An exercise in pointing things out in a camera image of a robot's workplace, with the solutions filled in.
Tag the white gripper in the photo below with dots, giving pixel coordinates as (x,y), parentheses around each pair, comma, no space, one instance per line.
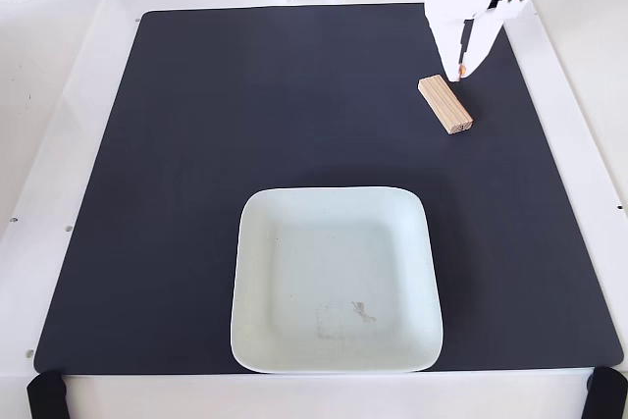
(450,12)

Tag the grooved wooden block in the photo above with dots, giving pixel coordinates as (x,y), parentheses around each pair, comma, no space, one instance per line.
(444,102)

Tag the white square plate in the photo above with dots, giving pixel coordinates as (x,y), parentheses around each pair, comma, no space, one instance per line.
(333,281)

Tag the black rubber mat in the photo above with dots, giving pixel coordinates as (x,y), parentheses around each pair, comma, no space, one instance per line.
(196,169)

